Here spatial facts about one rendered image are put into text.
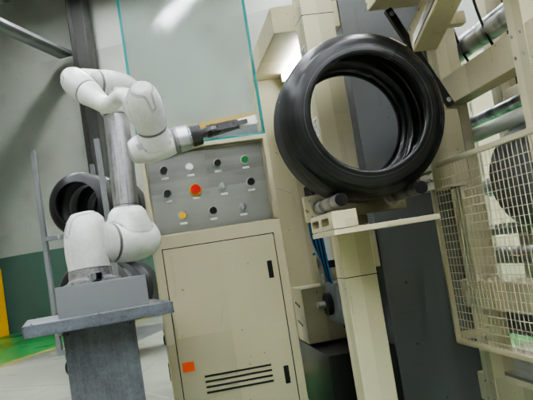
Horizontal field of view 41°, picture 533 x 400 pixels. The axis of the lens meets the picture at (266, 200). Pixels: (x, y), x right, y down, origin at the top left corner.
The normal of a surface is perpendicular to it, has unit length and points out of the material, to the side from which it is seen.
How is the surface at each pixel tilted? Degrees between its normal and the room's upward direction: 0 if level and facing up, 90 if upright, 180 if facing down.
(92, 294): 90
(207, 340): 90
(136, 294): 90
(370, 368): 90
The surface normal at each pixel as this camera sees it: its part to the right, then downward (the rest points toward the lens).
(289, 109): -0.64, -0.08
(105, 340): 0.28, -0.11
